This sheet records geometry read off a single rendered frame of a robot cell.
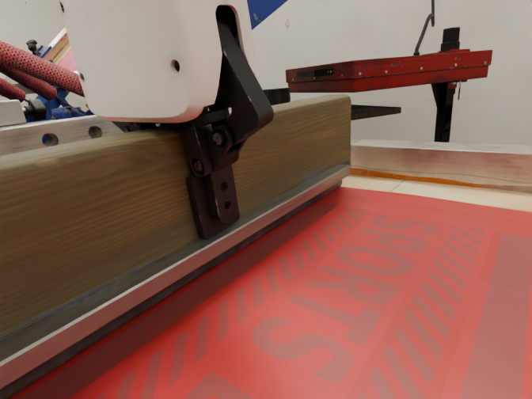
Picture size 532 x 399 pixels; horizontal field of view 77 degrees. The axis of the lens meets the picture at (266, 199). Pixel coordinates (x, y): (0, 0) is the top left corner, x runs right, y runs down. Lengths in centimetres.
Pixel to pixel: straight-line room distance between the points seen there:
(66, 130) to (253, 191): 42
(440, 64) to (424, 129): 95
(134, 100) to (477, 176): 33
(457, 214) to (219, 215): 21
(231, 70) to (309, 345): 13
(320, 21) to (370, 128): 75
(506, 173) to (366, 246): 18
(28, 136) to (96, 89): 38
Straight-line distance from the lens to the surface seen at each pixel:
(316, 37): 246
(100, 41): 20
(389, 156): 41
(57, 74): 102
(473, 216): 33
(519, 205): 36
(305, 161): 29
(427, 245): 27
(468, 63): 140
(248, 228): 22
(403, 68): 119
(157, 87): 17
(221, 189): 19
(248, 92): 16
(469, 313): 21
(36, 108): 67
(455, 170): 40
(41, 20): 490
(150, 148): 18
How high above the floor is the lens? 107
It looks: 19 degrees down
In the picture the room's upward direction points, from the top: 5 degrees counter-clockwise
